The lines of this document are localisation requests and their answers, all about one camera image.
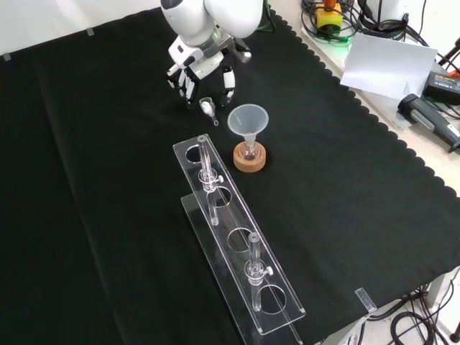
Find clear acrylic funnel stand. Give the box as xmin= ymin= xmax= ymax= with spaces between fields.
xmin=172 ymin=134 xmax=306 ymax=345

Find black handheld device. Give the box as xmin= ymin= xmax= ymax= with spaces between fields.
xmin=397 ymin=93 xmax=460 ymax=152

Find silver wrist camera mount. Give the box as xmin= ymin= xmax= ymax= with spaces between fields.
xmin=231 ymin=37 xmax=253 ymax=65

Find white table leg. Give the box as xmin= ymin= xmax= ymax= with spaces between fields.
xmin=427 ymin=267 xmax=460 ymax=310

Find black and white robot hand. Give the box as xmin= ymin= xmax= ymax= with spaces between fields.
xmin=165 ymin=35 xmax=237 ymax=109

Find black cloth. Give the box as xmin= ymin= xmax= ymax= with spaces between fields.
xmin=0 ymin=6 xmax=460 ymax=345

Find cork ring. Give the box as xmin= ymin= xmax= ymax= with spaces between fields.
xmin=232 ymin=141 xmax=267 ymax=173

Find small round-bottom glass flask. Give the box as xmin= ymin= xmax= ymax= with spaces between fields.
xmin=240 ymin=142 xmax=259 ymax=162

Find black cable bundle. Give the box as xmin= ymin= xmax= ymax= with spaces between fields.
xmin=357 ymin=0 xmax=438 ymax=47

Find yellow stop button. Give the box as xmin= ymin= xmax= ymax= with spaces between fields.
xmin=315 ymin=0 xmax=342 ymax=32

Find pale board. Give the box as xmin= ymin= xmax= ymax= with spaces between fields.
xmin=339 ymin=32 xmax=439 ymax=101

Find clear glass weighing funnel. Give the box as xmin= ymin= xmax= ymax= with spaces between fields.
xmin=199 ymin=96 xmax=220 ymax=127

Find black power adapter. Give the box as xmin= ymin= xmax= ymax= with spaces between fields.
xmin=423 ymin=70 xmax=460 ymax=106

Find translucent plastic funnel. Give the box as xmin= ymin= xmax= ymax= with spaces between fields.
xmin=226 ymin=103 xmax=270 ymax=148

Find black floor cables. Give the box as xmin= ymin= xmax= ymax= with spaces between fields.
xmin=390 ymin=280 xmax=460 ymax=345

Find black tripod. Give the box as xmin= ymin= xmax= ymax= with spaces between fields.
xmin=436 ymin=35 xmax=460 ymax=78

